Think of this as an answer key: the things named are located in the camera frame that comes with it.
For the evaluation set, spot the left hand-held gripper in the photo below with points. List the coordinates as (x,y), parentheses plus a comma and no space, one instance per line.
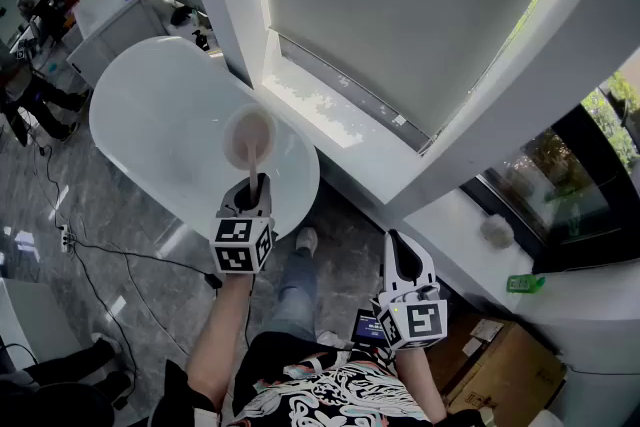
(232,245)

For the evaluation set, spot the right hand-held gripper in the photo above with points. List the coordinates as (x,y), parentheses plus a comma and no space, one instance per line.
(420,320)

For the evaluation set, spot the beige scoop ladle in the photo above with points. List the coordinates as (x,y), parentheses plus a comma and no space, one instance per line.
(248,135)

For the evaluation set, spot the white oval bathtub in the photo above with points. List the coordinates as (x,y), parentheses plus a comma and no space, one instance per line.
(150,115)

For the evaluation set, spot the person's right forearm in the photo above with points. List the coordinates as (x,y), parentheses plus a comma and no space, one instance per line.
(420,380)

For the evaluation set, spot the person's left forearm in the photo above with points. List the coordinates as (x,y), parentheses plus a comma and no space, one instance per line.
(220,340)

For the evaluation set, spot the small black chest monitor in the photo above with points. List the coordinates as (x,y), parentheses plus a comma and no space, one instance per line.
(367,327)

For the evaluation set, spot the person's grey shoe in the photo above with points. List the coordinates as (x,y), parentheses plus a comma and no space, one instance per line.
(306,240)

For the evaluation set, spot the grey fluffy sponge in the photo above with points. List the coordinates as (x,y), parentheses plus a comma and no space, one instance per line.
(497,231)

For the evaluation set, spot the person's blue jeans legs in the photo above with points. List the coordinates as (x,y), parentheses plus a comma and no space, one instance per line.
(297,295)

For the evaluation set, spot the green plastic bottle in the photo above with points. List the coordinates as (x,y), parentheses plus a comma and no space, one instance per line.
(522,284)

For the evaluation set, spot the person's black patterned shirt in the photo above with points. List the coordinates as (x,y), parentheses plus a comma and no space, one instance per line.
(340,390)

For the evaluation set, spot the brown cardboard box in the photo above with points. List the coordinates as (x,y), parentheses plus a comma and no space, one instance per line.
(510,370)

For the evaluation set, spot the black spray bottle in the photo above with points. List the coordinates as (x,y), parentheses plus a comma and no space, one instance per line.
(201,41)

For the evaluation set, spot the dark framed glass window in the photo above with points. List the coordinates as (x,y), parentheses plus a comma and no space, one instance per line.
(565,185)

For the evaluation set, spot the white power strip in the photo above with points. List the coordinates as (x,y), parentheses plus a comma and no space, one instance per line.
(66,237)

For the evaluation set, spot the white cabinet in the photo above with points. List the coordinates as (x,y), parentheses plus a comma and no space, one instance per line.
(110,40)

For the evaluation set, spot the white table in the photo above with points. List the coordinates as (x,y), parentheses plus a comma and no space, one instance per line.
(30,320)

